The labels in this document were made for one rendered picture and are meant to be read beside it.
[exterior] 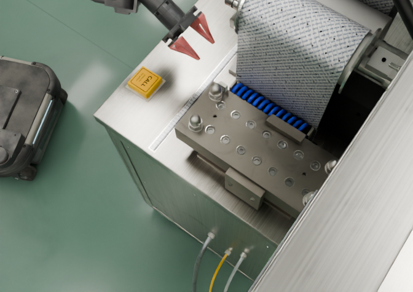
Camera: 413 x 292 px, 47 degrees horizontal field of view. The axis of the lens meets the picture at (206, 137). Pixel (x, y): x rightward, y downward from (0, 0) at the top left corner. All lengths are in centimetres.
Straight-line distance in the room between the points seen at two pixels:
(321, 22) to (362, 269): 62
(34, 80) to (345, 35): 161
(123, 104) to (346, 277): 101
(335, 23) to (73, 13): 198
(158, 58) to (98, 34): 126
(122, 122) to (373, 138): 94
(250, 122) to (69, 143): 135
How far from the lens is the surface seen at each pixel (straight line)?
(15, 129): 219
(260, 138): 113
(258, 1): 98
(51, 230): 224
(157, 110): 131
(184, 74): 136
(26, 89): 227
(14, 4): 291
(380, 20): 109
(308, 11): 97
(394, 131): 47
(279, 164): 110
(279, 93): 112
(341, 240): 42
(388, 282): 66
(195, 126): 111
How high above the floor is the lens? 206
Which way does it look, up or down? 66 degrees down
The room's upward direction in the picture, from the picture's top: 4 degrees counter-clockwise
